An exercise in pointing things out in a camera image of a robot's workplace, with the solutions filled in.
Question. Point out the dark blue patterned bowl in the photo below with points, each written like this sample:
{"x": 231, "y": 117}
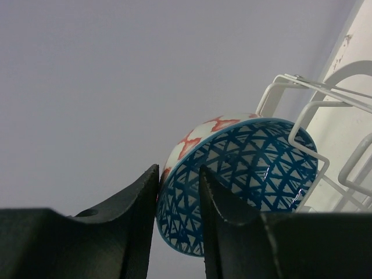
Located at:
{"x": 250, "y": 155}

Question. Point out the white wire dish rack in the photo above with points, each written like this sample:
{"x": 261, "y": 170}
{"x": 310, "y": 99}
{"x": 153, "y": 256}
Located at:
{"x": 338, "y": 118}

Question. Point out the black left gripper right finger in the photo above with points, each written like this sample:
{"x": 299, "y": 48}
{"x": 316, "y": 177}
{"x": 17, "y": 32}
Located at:
{"x": 242, "y": 242}

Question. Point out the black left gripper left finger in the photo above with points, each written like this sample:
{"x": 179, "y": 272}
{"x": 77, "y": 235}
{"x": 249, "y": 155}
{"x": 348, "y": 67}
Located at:
{"x": 109, "y": 240}

